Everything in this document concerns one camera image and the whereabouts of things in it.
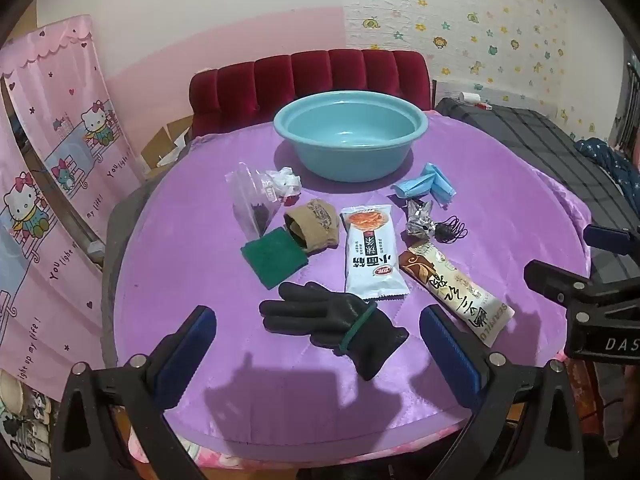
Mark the black glove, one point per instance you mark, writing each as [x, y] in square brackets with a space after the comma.
[320, 312]

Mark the blue face mask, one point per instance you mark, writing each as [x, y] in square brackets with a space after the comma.
[425, 182]

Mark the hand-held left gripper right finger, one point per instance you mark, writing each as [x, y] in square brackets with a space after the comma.
[450, 355]

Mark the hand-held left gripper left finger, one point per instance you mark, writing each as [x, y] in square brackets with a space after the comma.
[187, 355]

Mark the clear plastic zip bag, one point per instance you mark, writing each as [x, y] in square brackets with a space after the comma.
[247, 195]

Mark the small red and white box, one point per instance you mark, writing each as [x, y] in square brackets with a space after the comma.
[483, 106]

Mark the dark blue starry cloth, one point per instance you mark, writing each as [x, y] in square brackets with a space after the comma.
[610, 160]

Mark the silver foil wrapper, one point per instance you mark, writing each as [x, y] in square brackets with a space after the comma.
[419, 220]

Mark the white roll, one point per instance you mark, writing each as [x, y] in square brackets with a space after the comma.
[467, 98]

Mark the grey table underlay cloth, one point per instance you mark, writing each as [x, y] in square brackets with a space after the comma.
[120, 240]

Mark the pink floral cloth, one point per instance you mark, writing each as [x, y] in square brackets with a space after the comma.
[220, 457]

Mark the metal bed frame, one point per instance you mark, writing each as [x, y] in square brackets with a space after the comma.
[631, 90]

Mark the green scouring cloth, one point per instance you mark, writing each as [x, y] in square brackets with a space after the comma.
[272, 260]

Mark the white plastic bag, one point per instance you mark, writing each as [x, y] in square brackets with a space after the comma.
[285, 182]

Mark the pink cartoon cat curtain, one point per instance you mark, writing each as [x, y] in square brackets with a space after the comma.
[55, 160]

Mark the red tufted velvet chair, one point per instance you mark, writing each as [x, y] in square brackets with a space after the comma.
[310, 77]

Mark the tan knitted sock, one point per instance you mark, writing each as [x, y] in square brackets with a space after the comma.
[317, 225]

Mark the green rubber band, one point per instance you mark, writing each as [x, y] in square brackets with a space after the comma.
[356, 327]

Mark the brown and white snack packet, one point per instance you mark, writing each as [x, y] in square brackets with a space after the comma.
[455, 290]

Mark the cardboard box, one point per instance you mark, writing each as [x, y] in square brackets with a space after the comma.
[165, 145]

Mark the light blue plastic basin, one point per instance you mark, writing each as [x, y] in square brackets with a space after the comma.
[350, 130]

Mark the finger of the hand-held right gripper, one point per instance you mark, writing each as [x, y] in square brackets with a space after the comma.
[607, 237]
[555, 277]

